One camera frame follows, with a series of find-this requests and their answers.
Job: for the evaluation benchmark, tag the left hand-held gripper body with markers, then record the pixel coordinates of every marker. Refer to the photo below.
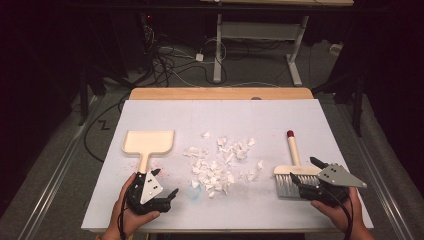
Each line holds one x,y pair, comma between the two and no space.
150,188

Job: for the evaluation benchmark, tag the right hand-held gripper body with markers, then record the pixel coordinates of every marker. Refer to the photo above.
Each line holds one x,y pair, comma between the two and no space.
336,176

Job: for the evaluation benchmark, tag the cream hand brush red cap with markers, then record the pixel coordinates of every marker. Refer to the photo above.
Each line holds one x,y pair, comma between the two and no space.
293,150

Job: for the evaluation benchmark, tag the cream plastic dustpan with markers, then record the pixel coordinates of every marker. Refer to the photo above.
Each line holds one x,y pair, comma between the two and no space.
148,141

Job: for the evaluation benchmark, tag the pile of white paper scraps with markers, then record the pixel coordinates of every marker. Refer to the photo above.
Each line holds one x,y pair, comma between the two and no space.
213,170

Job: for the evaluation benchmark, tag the person's right hand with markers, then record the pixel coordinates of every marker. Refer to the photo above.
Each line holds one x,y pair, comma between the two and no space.
346,216

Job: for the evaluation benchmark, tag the person's left hand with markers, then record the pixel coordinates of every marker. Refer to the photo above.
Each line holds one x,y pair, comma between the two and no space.
121,220

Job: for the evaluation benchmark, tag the white table sheet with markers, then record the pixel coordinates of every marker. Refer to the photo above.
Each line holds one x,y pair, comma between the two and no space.
233,116

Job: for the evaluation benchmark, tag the wooden table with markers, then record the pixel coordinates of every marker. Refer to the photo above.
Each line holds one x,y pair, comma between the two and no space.
216,93

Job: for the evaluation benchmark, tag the white power adapter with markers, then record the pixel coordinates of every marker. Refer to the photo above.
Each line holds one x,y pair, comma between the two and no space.
199,57

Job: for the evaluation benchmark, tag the metal floor rail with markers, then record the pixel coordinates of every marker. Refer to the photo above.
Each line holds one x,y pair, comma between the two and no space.
53,186
383,190

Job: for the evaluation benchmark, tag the white desk frame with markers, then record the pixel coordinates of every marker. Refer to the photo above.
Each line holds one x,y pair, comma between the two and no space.
256,30

